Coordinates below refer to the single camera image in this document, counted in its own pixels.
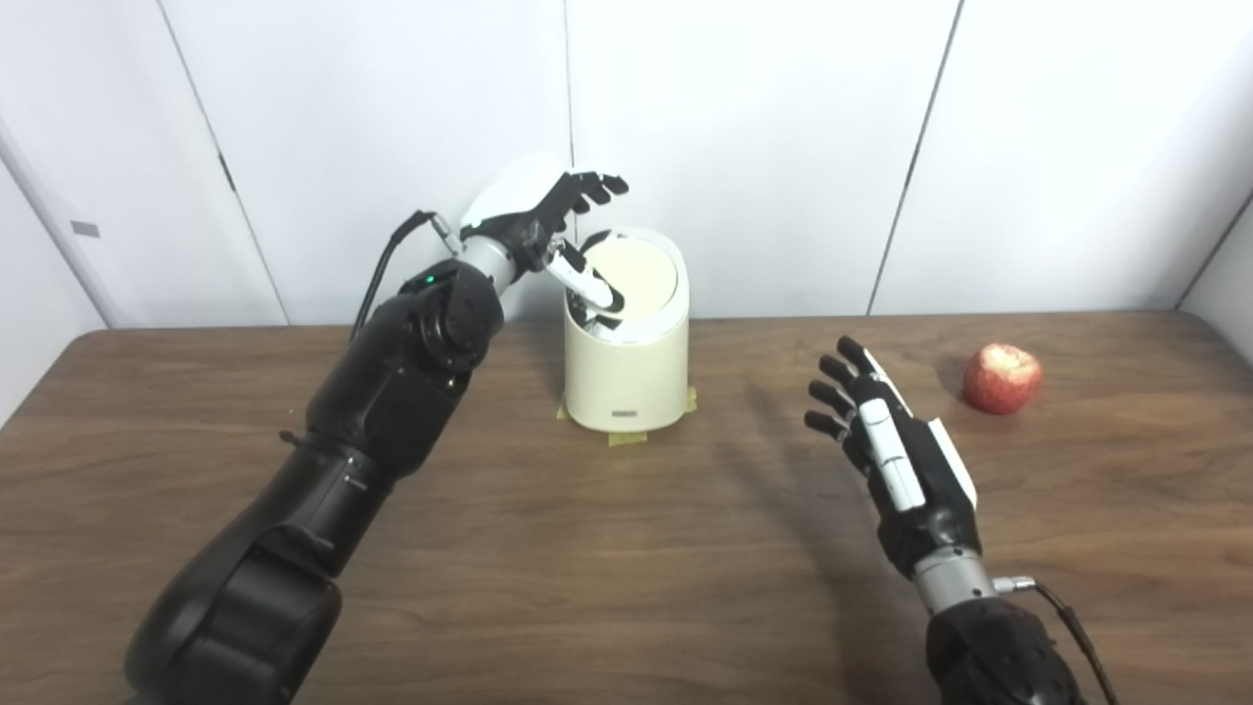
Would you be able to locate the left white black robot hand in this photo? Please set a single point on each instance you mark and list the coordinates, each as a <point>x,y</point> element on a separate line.
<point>514,201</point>

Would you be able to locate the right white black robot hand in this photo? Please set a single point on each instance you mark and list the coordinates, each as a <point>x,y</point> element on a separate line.
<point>925,490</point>

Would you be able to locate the red apple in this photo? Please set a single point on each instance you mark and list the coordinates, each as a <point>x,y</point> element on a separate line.
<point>1000,380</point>

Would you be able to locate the cream round bin lid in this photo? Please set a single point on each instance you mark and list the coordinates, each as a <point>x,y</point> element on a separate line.
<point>646,279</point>

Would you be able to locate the cream-colored round bin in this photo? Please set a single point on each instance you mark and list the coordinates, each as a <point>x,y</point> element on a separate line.
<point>626,377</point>

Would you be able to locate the wide yellow tape piece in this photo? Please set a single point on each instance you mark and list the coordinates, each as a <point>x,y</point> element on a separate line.
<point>627,439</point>

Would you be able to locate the grey wall label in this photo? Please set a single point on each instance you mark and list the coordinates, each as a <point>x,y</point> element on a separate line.
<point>85,229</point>

